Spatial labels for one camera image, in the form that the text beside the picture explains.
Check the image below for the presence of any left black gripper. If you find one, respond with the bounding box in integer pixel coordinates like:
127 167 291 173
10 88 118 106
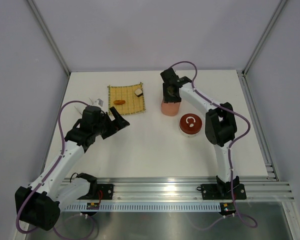
93 107 129 139

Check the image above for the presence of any pink lunch box lid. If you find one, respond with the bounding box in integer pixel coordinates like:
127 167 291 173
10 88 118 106
161 99 181 112

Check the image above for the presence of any red round bowl lid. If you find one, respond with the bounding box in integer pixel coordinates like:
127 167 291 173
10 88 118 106
179 113 203 128

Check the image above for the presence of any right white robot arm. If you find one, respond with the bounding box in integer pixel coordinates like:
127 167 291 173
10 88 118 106
160 67 240 200

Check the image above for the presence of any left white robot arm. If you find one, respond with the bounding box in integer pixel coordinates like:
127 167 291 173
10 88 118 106
14 105 130 234

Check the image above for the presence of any pink oval lunch box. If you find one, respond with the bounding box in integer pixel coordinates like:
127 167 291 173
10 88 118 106
161 111 179 117

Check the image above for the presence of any orange carrot piece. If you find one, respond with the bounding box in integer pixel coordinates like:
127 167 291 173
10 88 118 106
113 99 126 105

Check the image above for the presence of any yellow bamboo mat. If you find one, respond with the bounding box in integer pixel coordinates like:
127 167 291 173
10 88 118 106
107 82 146 116

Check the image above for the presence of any white brown sushi cube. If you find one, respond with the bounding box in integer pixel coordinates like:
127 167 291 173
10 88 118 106
134 88 144 98

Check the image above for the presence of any round metal bowl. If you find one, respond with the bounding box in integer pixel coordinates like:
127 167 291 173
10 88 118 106
179 126 202 138

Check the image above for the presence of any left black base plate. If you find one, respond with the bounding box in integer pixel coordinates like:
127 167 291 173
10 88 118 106
78 183 114 200

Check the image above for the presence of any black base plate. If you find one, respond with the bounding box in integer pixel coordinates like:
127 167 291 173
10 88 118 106
196 183 247 200
78 183 114 200

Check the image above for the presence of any white slotted cable duct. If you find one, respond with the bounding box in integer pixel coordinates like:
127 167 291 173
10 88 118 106
64 202 221 213

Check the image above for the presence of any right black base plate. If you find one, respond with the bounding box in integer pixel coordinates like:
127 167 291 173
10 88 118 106
196 183 247 200

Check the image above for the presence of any right aluminium frame post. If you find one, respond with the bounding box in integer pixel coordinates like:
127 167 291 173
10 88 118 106
241 0 289 77

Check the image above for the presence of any aluminium frame post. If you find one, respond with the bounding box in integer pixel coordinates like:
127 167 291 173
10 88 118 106
241 0 289 77
25 0 71 78

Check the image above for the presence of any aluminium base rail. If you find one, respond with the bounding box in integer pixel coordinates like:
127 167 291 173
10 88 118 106
57 176 296 204

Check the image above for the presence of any left aluminium frame post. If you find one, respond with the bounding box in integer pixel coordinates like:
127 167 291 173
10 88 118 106
25 0 71 78

